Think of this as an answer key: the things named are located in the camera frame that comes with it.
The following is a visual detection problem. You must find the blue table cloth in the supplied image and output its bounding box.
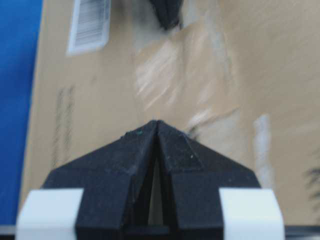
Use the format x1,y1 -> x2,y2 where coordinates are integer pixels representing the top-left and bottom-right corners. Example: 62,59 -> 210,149
0,0 -> 43,225

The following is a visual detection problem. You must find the brown cardboard box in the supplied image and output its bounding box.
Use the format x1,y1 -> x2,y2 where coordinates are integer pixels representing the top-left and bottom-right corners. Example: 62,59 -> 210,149
18,0 -> 320,225

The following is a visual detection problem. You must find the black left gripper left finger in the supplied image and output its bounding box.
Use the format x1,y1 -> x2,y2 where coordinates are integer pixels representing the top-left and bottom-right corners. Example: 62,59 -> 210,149
42,120 -> 157,240

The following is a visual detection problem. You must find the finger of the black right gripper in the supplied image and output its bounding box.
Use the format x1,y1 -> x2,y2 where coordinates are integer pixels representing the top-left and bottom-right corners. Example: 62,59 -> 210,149
149,0 -> 184,31

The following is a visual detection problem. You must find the white barcode label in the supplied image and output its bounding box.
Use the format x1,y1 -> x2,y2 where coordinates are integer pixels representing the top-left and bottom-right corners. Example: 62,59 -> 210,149
66,0 -> 112,56

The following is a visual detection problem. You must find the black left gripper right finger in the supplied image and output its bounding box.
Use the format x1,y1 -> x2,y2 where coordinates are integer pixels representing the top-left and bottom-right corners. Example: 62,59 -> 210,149
156,120 -> 261,240

